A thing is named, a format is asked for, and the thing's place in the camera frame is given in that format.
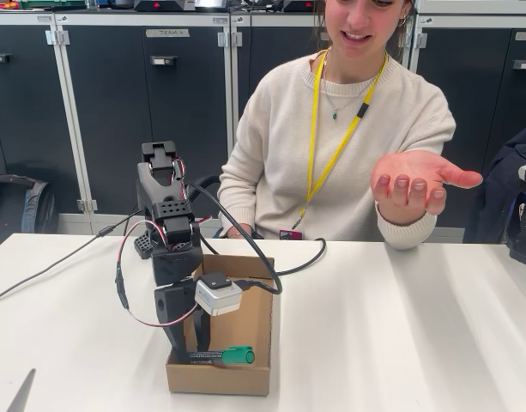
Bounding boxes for black case red triangle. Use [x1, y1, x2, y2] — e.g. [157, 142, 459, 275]
[133, 0, 196, 13]
[282, 0, 322, 13]

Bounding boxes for open cardboard box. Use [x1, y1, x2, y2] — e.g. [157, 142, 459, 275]
[166, 252, 275, 397]

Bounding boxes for thin necklace green pendant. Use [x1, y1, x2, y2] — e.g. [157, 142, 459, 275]
[321, 50, 375, 121]

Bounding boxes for person's left hand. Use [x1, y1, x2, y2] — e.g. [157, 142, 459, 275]
[369, 148, 484, 215]

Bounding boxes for green black marker pen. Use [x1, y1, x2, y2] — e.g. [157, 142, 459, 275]
[185, 343, 256, 368]

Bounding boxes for grey black backpack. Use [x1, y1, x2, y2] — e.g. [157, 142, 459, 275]
[0, 173, 60, 254]

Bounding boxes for person's left forearm cream sleeve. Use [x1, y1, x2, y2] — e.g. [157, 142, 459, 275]
[375, 199, 438, 251]

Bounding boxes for green plastic bin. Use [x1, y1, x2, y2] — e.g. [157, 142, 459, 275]
[16, 0, 87, 10]

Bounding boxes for white gripper camera box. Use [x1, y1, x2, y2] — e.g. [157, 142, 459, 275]
[194, 270, 244, 318]

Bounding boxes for thick black camera cable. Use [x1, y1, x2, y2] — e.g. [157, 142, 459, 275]
[185, 179, 328, 296]

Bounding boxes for black office chair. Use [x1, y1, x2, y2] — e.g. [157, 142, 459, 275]
[188, 174, 224, 205]

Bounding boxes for yellow lanyard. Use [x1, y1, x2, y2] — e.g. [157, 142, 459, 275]
[293, 49, 388, 228]

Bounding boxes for person's right forearm cream sleeve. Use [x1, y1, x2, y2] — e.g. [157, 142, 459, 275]
[217, 188, 263, 240]

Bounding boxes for grey power cable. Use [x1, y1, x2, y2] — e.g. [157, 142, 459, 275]
[0, 208, 151, 305]

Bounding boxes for woman in cream sweater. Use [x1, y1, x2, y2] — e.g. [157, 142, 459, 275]
[217, 0, 456, 251]

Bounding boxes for red white servo wire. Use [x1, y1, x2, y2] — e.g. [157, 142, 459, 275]
[115, 218, 199, 328]

